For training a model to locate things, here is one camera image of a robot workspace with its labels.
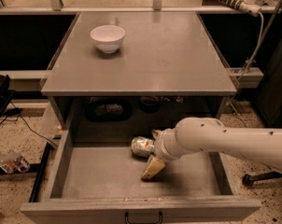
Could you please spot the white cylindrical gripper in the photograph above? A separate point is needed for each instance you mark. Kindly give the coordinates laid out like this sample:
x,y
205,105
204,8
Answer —
x,y
162,146

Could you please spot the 7up can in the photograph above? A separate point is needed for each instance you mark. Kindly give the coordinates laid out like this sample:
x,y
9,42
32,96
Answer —
x,y
142,146

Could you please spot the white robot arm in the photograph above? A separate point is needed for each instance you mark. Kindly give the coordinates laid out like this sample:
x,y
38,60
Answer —
x,y
192,135

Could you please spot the grey counter cabinet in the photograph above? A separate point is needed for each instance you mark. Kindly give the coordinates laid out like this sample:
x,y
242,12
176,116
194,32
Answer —
x,y
163,54

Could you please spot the grey open drawer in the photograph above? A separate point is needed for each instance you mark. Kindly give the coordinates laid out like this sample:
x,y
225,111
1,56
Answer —
x,y
101,184

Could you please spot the black office chair base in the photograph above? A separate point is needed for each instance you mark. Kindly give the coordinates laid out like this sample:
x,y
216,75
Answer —
x,y
249,180

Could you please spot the white ceramic bowl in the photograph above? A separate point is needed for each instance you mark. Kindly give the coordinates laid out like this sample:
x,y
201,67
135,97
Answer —
x,y
107,38

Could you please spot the clear plastic bottle on floor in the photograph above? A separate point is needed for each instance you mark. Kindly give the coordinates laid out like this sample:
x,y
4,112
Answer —
x,y
13,161

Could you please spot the white power strip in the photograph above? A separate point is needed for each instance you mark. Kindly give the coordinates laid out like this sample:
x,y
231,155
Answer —
x,y
248,6

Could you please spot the black drawer handle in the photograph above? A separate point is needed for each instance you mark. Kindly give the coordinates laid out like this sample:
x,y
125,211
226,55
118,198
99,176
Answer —
x,y
143,218

